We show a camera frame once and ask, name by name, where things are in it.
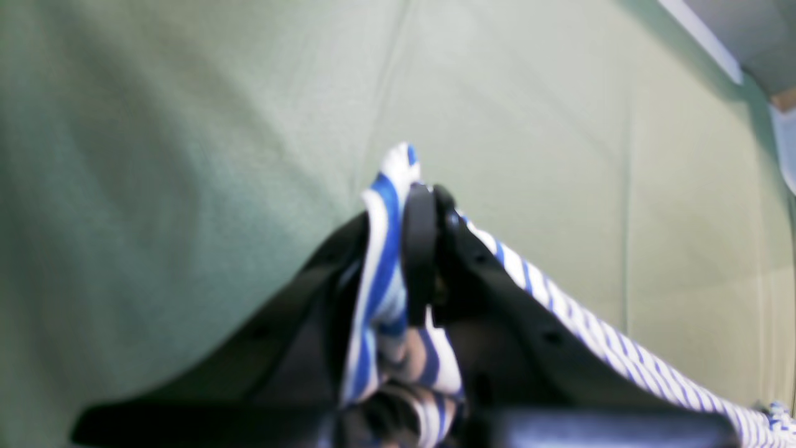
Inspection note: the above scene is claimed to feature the white plastic bin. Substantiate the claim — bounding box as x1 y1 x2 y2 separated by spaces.
659 1 795 193

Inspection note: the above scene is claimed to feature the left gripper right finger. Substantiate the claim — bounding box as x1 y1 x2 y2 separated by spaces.
402 184 740 447

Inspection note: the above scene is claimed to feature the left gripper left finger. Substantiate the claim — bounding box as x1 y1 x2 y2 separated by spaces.
72 213 369 447

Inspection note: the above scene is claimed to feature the green table cloth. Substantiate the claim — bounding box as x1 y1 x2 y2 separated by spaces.
2 1 794 447

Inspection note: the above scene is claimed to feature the blue white striped t-shirt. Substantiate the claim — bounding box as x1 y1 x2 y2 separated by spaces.
340 142 794 447

